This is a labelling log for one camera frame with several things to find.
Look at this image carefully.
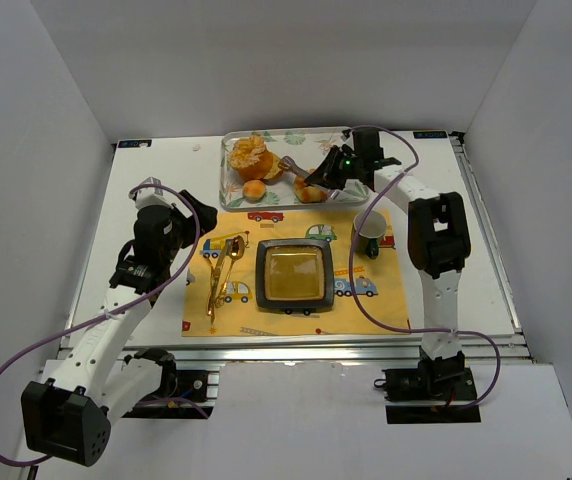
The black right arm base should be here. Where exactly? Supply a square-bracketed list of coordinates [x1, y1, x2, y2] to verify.
[373, 368, 481, 425]

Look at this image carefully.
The blue label sticker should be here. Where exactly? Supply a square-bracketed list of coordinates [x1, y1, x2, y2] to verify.
[413, 130, 448, 140]
[117, 139, 152, 149]

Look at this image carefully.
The herb bread slice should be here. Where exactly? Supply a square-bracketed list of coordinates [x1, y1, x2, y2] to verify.
[262, 153, 284, 184]

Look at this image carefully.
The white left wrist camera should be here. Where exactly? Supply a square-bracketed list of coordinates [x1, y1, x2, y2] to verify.
[128, 177, 172, 210]

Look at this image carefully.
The tall sugared brioche bun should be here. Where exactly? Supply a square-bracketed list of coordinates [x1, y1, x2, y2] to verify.
[229, 135, 273, 181]

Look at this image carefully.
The blue label sticker left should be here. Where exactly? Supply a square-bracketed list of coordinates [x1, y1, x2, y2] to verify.
[117, 139, 152, 149]

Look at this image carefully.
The blue label sticker right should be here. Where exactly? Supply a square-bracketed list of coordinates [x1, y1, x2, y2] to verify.
[413, 130, 448, 140]

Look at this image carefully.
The dark green mug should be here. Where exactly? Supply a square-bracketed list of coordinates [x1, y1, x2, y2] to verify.
[351, 211, 387, 260]

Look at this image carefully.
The twisted ring bread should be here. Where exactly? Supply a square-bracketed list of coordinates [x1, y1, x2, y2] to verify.
[294, 176, 328, 203]

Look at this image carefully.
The yellow vehicle print placemat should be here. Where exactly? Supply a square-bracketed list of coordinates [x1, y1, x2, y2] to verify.
[183, 210, 410, 337]

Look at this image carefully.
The black square ceramic plate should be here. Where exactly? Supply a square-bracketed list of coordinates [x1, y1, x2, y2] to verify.
[255, 238, 335, 316]

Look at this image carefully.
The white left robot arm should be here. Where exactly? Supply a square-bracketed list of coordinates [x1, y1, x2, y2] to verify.
[21, 184, 217, 467]

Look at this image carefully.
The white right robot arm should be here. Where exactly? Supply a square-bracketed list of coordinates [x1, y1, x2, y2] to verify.
[304, 126, 471, 381]

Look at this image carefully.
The gold spoon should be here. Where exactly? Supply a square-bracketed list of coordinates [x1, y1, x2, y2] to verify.
[211, 235, 246, 307]

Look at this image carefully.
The small round bread roll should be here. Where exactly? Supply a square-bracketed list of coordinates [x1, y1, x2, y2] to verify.
[242, 180, 266, 203]

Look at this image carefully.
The gold knife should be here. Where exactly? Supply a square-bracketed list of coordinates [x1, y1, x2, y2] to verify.
[206, 237, 239, 323]

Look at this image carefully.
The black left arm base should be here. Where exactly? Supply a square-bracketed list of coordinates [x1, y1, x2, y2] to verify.
[123, 348, 215, 420]

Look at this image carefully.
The leaf patterned white tray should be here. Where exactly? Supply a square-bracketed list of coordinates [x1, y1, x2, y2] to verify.
[219, 126, 345, 211]

